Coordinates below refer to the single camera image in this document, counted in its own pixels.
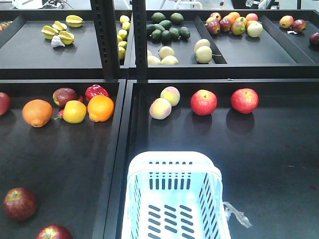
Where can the black wooden display stand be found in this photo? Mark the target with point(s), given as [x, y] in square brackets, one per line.
[269, 159]

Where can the red apple far right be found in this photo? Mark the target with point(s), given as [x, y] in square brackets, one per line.
[244, 100]

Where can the orange left of group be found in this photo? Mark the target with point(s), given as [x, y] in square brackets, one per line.
[37, 113]

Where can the red chili pepper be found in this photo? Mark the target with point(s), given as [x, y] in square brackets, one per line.
[59, 114]

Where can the yellow starfruit top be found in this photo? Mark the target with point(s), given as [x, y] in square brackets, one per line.
[74, 21]

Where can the pale pear front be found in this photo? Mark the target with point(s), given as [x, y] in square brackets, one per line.
[203, 54]

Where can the dark red apple behind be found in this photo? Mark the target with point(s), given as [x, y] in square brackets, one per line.
[62, 95]

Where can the red apple front middle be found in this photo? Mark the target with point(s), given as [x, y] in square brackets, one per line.
[20, 204]

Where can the clear plastic tag strip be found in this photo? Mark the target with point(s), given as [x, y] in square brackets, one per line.
[240, 216]

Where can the red apple front right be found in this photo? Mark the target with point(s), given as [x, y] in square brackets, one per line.
[54, 231]

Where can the orange right of group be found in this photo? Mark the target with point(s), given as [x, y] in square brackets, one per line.
[100, 108]

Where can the peach front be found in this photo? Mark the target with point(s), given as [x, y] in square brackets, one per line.
[160, 109]

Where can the red bell pepper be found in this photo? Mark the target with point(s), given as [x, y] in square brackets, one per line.
[94, 90]

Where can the peach back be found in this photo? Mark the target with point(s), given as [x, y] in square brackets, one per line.
[171, 94]

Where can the peach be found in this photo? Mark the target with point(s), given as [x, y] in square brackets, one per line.
[160, 109]
[171, 94]

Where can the yellow orange fruit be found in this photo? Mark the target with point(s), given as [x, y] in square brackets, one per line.
[74, 111]

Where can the orange of group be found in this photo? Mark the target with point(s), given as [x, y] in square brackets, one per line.
[100, 108]
[37, 113]

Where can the red apple back left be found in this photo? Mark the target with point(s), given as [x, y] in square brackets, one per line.
[4, 103]

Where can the white garlic bulb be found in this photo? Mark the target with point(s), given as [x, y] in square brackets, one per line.
[57, 42]

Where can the light blue plastic basket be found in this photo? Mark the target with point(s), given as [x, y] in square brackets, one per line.
[174, 195]

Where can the red apple right tray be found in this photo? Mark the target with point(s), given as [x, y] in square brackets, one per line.
[203, 102]

